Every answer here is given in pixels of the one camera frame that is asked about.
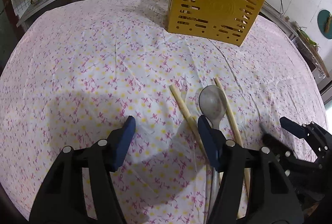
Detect metal spoon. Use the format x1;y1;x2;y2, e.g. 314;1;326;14
198;85;227;217

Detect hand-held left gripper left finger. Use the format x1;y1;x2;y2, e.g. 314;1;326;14
31;115;137;224

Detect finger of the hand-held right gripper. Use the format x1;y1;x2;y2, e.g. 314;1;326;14
280;116;322;142
260;133;291;163

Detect wooden cutting board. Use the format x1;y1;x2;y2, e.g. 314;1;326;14
298;32;330;71

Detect single wooden chopstick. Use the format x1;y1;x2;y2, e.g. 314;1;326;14
168;84;209;162
214;78;252;196

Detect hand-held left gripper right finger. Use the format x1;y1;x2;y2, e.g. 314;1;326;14
198;115;304;224

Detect floral tablecloth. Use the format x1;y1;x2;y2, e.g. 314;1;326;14
0;0;328;224

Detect green peppers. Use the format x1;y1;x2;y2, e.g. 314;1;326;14
298;29;319;47

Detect teal round board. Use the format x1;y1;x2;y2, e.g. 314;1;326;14
318;9;332;40

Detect yellow perforated utensil holder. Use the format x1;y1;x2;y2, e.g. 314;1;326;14
166;0;268;47

